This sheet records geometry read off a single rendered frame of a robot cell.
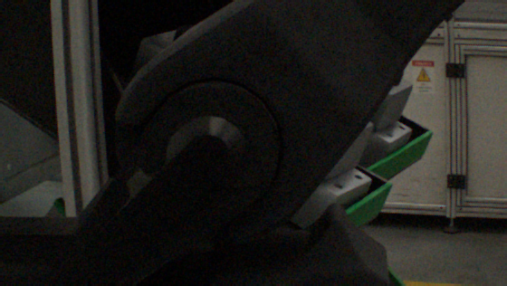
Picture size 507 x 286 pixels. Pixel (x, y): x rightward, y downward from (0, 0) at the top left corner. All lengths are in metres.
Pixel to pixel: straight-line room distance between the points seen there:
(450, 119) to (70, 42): 3.92
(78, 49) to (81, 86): 0.02
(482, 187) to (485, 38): 0.64
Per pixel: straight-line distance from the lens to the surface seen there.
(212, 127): 0.27
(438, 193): 4.53
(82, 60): 0.55
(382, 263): 0.32
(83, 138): 0.56
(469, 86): 4.40
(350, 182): 0.61
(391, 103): 0.71
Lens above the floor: 1.38
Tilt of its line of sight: 12 degrees down
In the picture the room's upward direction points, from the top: 3 degrees counter-clockwise
